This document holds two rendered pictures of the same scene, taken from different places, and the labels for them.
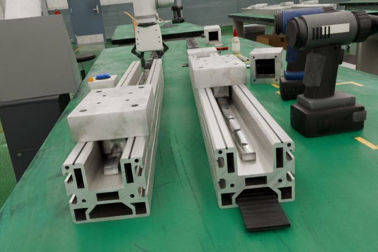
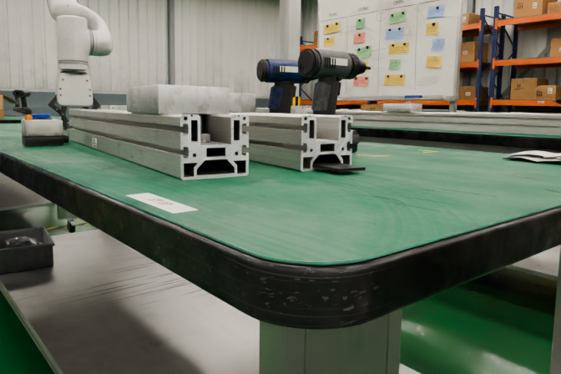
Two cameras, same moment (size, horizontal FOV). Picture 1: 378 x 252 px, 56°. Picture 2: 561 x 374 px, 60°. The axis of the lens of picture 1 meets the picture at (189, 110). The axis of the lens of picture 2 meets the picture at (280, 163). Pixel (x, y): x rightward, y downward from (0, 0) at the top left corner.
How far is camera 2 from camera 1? 0.46 m
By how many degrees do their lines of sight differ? 33
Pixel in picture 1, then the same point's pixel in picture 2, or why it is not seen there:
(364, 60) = not seen: hidden behind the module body
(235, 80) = (246, 107)
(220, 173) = (304, 138)
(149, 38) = (77, 89)
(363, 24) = (356, 63)
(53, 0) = not seen: outside the picture
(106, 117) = (194, 91)
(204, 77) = not seen: hidden behind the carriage
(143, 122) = (225, 100)
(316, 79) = (324, 103)
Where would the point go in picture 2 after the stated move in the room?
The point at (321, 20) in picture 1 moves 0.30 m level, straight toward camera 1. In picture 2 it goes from (329, 53) to (387, 31)
